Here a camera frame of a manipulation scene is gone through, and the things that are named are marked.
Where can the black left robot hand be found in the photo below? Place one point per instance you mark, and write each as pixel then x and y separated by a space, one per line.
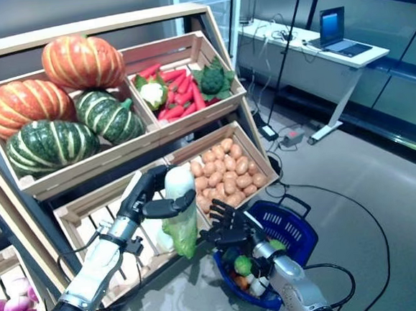
pixel 139 204

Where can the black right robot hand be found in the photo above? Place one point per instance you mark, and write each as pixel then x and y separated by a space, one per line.
pixel 235 232

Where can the blue plastic shopping basket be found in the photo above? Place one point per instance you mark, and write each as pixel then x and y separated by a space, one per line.
pixel 302 249

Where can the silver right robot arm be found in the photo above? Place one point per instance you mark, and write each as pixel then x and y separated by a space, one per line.
pixel 293 275

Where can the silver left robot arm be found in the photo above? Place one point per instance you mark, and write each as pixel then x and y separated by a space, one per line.
pixel 94 269

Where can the small green toy pepper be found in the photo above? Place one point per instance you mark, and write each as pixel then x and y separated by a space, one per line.
pixel 242 264

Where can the brown potato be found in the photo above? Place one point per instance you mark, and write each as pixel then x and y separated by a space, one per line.
pixel 235 152
pixel 250 190
pixel 259 180
pixel 227 145

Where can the wooden white-slat crate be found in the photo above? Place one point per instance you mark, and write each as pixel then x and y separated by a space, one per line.
pixel 89 204

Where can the large wooden pumpkin crate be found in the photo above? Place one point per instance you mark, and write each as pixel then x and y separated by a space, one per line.
pixel 97 163

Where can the wooden potato crate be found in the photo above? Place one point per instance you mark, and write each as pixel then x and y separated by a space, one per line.
pixel 207 143

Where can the green striped pumpkin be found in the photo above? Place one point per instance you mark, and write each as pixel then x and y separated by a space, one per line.
pixel 109 116
pixel 50 146

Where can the red carrot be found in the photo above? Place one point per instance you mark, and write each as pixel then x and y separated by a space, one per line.
pixel 198 96
pixel 173 74
pixel 170 111
pixel 149 71

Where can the black power brick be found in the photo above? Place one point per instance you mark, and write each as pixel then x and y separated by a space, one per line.
pixel 269 131

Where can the grey box red button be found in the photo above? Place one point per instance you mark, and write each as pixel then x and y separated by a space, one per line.
pixel 291 137

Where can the wooden carrot crate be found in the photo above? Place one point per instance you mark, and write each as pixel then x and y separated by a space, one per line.
pixel 205 114

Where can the white cauliflower with leaves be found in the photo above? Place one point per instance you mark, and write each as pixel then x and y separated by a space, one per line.
pixel 151 91

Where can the green broccoli with leaves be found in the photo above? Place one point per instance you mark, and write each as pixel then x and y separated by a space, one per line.
pixel 212 79

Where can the orange striped pumpkin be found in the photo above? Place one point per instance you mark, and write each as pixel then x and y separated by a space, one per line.
pixel 82 62
pixel 27 105

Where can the wooden turnip crate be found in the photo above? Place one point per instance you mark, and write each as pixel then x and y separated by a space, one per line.
pixel 0 265

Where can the wooden vegetable display stand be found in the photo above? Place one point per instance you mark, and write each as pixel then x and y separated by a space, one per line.
pixel 76 33

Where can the white desk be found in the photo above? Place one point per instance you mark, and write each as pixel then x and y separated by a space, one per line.
pixel 312 61

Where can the black router with antennas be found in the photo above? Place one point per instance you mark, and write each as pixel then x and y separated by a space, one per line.
pixel 244 22

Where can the white glass door fridge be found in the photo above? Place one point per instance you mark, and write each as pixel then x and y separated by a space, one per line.
pixel 217 3

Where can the open grey laptop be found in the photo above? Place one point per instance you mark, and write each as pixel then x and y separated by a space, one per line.
pixel 333 25

